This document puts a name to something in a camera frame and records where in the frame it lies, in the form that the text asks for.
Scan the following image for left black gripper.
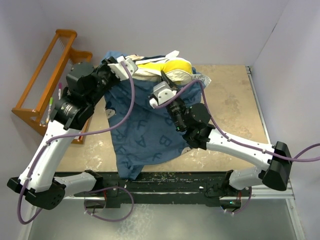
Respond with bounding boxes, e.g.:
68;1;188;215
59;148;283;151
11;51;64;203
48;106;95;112
86;56;121;107

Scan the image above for white quilted pillow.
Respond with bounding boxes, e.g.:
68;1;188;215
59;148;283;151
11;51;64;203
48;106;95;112
126;50;193;85

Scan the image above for blue cartoon print pillowcase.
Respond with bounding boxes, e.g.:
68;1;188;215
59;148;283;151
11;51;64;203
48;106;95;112
105;51;211;180

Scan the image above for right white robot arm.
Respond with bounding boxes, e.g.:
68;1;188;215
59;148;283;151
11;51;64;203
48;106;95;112
159;72;292;196

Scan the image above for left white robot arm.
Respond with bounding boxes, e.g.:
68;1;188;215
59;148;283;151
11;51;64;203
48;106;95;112
7;57;121;210

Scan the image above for pink marker pen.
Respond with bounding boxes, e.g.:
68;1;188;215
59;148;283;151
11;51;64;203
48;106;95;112
58;82;62;100

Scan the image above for green marker pen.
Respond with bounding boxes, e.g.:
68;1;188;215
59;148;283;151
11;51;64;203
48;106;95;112
45;96;54;124

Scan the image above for red white box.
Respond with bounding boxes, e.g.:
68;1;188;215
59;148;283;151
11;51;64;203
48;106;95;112
75;135;83;142

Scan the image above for orange wooden rack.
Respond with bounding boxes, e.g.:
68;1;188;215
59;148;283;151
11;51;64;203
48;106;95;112
11;29;93;136

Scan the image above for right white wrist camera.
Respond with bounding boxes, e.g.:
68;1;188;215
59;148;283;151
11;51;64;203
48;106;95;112
149;81;177;109

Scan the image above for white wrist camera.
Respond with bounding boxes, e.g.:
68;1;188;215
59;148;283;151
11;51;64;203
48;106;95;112
107;55;138;81
149;81;177;109

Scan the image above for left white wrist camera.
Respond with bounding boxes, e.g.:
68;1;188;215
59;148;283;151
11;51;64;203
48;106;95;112
107;55;138;81

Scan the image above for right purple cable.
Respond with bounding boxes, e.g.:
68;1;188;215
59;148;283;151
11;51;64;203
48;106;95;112
152;79;320;163

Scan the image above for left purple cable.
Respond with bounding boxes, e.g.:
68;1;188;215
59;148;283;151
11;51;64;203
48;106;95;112
17;62;136;225

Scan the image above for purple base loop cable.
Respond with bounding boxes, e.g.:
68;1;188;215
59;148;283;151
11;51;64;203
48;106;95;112
83;186;135;223

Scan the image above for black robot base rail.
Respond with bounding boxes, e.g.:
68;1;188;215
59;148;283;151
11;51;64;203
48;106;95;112
65;171;252;209

